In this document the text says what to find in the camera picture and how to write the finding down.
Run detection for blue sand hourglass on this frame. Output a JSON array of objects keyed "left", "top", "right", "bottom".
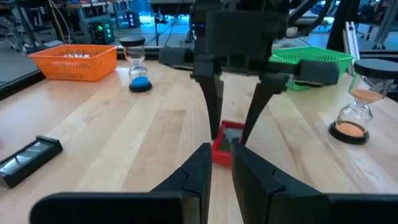
[{"left": 119, "top": 35, "right": 154, "bottom": 93}]

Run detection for orange sand hourglass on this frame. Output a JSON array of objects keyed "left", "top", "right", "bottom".
[{"left": 328, "top": 58, "right": 398, "bottom": 146}]

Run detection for white USB wall charger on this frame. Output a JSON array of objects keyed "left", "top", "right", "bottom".
[{"left": 63, "top": 52, "right": 91, "bottom": 59}]

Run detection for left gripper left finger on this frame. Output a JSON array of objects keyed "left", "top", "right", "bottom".
[{"left": 29, "top": 142, "right": 213, "bottom": 224}]

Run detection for small black digital display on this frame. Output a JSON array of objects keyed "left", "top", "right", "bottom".
[{"left": 0, "top": 135, "right": 64, "bottom": 189}]

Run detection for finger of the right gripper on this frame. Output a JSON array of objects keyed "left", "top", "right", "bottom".
[
  {"left": 194, "top": 62, "right": 224, "bottom": 140},
  {"left": 241, "top": 74, "right": 290, "bottom": 144}
]

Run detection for black box with green lights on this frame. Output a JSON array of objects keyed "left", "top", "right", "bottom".
[{"left": 90, "top": 20, "right": 116, "bottom": 44}]

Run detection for orange plastic basket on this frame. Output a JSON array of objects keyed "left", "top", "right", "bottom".
[{"left": 27, "top": 43, "right": 118, "bottom": 82}]

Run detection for red rectangular case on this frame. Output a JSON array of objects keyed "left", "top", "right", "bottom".
[{"left": 211, "top": 119, "right": 246, "bottom": 167}]

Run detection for green plastic basket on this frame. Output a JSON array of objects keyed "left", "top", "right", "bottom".
[{"left": 269, "top": 45, "right": 355, "bottom": 91}]

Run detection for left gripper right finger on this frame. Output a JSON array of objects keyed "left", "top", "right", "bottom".
[{"left": 231, "top": 141, "right": 398, "bottom": 224}]

